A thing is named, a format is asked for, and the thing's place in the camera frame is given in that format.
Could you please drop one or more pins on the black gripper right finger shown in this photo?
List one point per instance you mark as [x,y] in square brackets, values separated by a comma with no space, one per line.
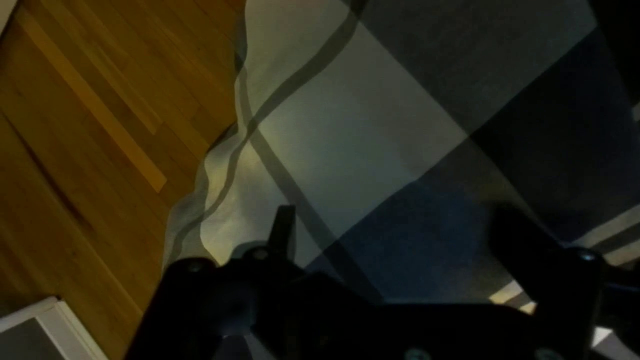
[540,266]

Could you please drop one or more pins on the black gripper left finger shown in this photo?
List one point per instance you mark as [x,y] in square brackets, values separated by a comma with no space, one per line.
[283,231]

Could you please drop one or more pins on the yellow grey plaid blanket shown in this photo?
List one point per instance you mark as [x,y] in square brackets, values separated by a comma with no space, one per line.
[372,120]

